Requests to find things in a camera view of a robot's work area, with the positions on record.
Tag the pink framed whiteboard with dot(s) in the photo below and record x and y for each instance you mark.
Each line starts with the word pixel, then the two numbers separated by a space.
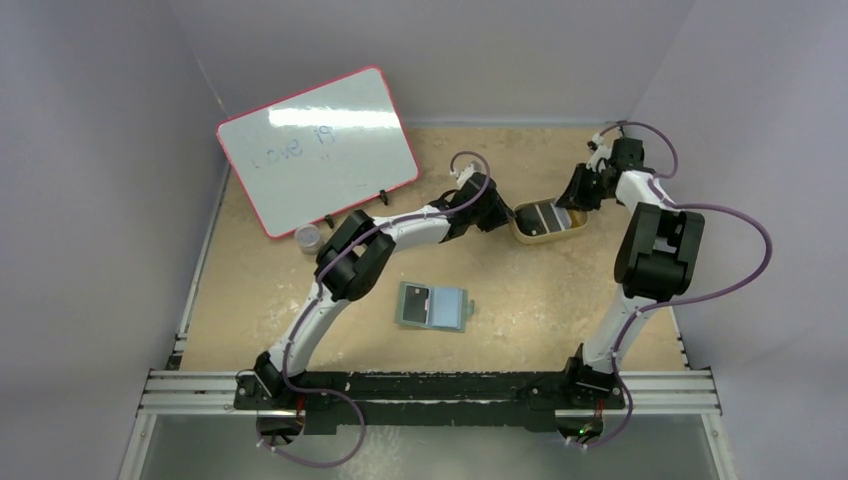
pixel 319 152

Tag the beige oval tray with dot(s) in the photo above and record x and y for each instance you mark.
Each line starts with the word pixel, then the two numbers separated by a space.
pixel 579 222

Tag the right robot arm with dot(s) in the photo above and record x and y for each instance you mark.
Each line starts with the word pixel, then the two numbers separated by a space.
pixel 654 264

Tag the teal leather card holder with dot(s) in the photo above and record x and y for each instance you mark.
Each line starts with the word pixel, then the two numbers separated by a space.
pixel 449 308

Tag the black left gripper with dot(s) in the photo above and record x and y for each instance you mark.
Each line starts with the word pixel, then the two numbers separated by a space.
pixel 499 216

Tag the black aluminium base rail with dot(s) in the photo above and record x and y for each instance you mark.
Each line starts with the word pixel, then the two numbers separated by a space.
pixel 534 401

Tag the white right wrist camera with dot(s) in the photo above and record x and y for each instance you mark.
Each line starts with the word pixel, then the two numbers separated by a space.
pixel 601 153

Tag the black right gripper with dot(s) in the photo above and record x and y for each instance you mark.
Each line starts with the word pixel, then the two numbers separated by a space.
pixel 582 187

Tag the stack of cards in tray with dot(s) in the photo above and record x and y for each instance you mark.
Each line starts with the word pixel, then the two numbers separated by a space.
pixel 542 218

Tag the black credit card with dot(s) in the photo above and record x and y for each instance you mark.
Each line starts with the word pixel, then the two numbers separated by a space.
pixel 415 308

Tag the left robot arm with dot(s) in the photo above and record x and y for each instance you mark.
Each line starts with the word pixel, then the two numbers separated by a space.
pixel 350 263

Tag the small silver tin can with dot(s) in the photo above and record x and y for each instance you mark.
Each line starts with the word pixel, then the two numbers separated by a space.
pixel 309 239

